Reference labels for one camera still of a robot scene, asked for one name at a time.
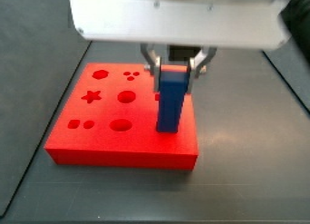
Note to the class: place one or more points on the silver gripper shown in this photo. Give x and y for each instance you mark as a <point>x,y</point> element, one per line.
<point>229,23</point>

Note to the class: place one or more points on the blue rectangular peg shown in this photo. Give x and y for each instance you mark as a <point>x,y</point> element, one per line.
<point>173,89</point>

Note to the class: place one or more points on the black curved holder block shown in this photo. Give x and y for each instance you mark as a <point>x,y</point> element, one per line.
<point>180,53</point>

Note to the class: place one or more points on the red shape sorter block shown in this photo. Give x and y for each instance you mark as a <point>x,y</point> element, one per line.
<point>107,124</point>

